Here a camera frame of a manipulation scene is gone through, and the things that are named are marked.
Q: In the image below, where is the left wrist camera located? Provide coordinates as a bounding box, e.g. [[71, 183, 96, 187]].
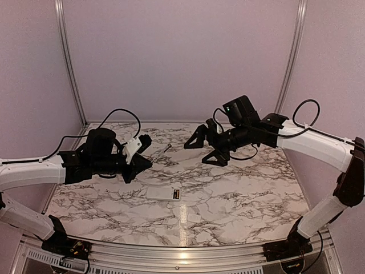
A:
[[122, 134, 152, 164]]

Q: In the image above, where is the white remote control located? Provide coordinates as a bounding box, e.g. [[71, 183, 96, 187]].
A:
[[146, 187, 179, 202]]

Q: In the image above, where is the aluminium frame post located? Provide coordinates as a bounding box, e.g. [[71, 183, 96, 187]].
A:
[[274, 0, 308, 114], [54, 0, 88, 127]]

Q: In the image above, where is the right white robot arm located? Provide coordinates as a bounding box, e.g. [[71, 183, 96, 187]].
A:
[[184, 95, 364, 256]]

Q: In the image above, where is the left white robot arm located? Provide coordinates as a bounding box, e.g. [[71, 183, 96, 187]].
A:
[[1, 124, 152, 254]]

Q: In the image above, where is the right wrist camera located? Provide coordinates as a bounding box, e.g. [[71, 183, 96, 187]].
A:
[[206, 118, 223, 134]]

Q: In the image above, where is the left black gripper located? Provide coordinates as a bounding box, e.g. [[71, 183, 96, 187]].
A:
[[92, 152, 153, 184]]

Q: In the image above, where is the right aluminium frame post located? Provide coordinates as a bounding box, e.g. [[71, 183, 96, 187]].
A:
[[274, 0, 308, 114]]

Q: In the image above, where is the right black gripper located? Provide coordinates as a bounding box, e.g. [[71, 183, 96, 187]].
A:
[[184, 122, 252, 166]]

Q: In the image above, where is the white battery cover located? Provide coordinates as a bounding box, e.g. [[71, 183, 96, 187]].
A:
[[187, 214, 201, 223]]

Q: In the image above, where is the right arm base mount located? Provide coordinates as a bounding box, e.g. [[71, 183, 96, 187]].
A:
[[263, 239, 313, 261]]

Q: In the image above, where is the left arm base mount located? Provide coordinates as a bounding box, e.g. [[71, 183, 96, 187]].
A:
[[42, 238, 91, 260]]

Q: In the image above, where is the front aluminium rail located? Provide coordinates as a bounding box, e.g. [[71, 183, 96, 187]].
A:
[[11, 231, 343, 273]]

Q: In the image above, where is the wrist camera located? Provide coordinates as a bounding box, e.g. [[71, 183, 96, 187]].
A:
[[206, 118, 223, 134], [122, 134, 152, 164]]

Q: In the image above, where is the left aluminium frame post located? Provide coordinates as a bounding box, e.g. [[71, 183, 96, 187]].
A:
[[54, 0, 88, 127]]

